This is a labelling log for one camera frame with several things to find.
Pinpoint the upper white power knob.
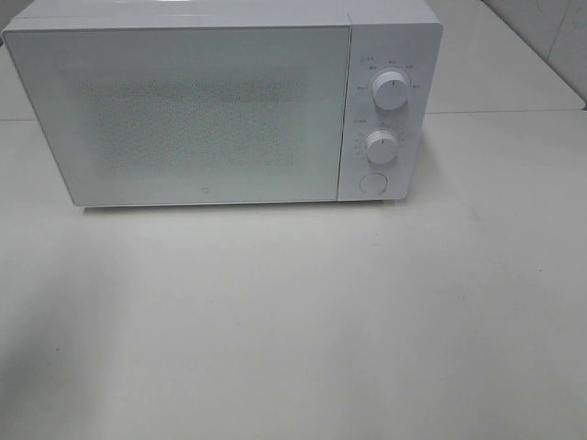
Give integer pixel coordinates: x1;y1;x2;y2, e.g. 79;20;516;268
371;69;410;111

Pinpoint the white microwave door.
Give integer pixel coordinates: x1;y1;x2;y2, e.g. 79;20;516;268
6;27;349;207

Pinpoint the round white door button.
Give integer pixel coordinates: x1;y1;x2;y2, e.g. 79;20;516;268
360;173;388;197

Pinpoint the white timer knob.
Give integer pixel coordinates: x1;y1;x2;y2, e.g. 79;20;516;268
365;130;399;165

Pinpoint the white microwave oven body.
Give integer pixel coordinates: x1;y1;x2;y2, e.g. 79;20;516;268
2;1;443;205

